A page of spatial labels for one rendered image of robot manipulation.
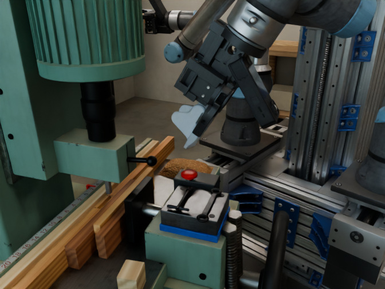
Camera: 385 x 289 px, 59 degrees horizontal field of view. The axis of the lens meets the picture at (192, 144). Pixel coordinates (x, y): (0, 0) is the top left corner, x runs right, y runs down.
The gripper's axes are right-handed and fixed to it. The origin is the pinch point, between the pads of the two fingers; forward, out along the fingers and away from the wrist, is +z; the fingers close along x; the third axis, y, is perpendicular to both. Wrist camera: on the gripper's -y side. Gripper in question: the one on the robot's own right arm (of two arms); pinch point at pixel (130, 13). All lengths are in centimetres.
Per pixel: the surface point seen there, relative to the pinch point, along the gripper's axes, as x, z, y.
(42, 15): -88, -51, -18
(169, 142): -55, -48, 23
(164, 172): -66, -53, 25
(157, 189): -73, -55, 24
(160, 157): -62, -49, 24
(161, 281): -94, -69, 23
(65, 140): -86, -45, 5
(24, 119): -90, -42, -1
